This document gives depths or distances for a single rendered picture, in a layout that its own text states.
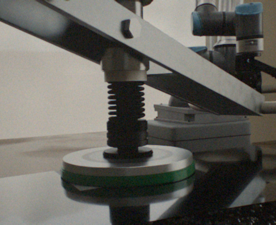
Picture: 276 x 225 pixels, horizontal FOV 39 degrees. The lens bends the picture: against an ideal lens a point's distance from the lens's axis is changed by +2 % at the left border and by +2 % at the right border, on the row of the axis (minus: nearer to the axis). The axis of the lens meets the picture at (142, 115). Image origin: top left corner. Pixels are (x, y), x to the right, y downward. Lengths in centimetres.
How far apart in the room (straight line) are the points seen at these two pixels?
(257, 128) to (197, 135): 560
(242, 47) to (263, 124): 591
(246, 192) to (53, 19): 37
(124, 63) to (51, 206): 24
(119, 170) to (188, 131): 104
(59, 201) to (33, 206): 3
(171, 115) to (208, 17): 49
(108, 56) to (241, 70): 85
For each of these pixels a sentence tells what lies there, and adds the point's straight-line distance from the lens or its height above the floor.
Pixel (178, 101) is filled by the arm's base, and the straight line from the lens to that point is 171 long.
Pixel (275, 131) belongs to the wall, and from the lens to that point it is 745.
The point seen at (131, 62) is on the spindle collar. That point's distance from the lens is 59.
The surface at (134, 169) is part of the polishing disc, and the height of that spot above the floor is 89.
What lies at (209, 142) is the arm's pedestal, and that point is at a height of 77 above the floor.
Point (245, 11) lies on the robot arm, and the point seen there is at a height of 125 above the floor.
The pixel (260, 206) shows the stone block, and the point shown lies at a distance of 47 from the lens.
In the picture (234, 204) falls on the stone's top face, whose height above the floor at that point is 87.
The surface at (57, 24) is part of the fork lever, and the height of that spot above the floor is 110.
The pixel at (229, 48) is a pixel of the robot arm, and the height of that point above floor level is 117.
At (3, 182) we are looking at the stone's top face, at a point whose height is 87.
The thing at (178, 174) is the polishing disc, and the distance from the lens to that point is 56.
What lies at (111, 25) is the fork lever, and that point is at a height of 109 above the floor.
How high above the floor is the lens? 100
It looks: 4 degrees down
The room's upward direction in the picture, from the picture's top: 2 degrees counter-clockwise
